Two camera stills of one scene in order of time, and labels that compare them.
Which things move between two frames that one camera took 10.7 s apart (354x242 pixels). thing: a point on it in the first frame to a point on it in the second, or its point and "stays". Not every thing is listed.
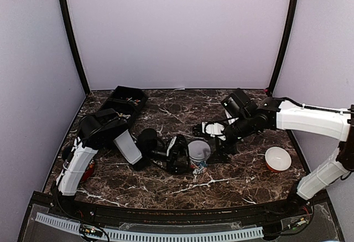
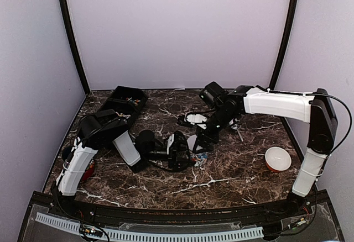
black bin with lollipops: [129, 94] stays
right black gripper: [223, 157] to [202, 134]
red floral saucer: [89, 171] stays
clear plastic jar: [198, 167] to [198, 159]
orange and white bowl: [277, 159] stays
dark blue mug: [67, 153] stays
